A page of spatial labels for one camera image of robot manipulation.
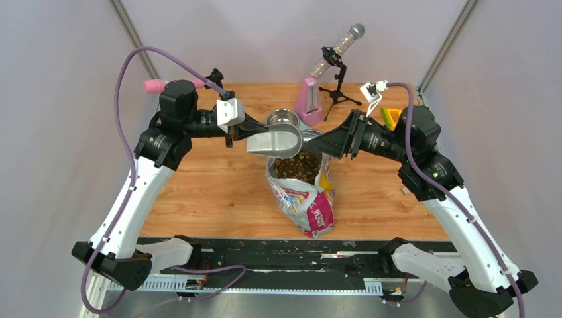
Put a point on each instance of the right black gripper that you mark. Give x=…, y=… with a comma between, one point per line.
x=348, y=134

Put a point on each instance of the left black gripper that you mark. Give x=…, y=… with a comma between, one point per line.
x=248, y=128

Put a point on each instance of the metal food scoop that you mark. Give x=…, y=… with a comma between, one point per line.
x=283, y=140

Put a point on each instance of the pet food bag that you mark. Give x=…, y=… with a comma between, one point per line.
x=304, y=191

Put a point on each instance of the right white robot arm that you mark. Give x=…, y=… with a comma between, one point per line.
x=484, y=282

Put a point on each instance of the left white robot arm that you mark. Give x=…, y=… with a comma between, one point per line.
x=113, y=251

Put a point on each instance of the grey double pet bowl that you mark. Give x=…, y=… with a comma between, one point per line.
x=289, y=116

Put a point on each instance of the pink metronome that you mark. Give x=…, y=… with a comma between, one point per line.
x=308, y=104

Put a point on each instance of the yellow green triangle toy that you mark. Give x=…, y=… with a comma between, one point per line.
x=390, y=116

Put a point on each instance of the black tripod mic stand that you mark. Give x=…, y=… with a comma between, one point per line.
x=336, y=95

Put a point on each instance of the pink microphone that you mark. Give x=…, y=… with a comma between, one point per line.
x=157, y=86

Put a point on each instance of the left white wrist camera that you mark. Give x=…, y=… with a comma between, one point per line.
x=229, y=113

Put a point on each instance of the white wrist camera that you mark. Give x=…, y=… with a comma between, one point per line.
x=373, y=94
x=229, y=113

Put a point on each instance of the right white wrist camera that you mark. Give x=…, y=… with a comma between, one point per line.
x=373, y=94

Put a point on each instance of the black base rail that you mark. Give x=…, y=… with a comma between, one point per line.
x=290, y=266

